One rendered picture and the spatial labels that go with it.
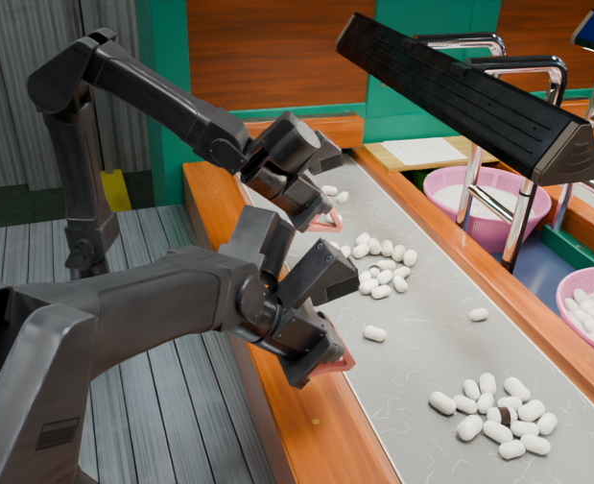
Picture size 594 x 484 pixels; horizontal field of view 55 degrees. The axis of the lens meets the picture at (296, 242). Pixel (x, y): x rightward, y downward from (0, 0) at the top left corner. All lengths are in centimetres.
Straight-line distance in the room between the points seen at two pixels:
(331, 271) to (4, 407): 35
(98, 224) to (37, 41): 197
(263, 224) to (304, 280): 7
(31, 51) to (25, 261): 177
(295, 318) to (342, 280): 6
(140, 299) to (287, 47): 100
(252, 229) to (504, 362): 46
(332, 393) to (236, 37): 82
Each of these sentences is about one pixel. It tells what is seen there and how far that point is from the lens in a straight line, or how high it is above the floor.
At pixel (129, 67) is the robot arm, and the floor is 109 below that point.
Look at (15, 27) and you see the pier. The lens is 288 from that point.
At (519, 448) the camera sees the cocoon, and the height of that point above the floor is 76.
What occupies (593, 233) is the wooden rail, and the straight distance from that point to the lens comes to 129.
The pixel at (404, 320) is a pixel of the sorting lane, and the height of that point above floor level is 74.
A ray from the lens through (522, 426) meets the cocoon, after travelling 78.
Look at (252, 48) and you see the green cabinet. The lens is 131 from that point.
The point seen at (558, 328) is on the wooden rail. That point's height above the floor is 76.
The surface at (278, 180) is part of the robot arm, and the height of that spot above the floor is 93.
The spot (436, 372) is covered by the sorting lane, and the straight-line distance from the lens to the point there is 84.
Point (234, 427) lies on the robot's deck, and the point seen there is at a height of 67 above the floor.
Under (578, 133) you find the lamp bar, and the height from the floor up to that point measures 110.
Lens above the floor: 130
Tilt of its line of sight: 31 degrees down
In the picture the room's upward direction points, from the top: 3 degrees clockwise
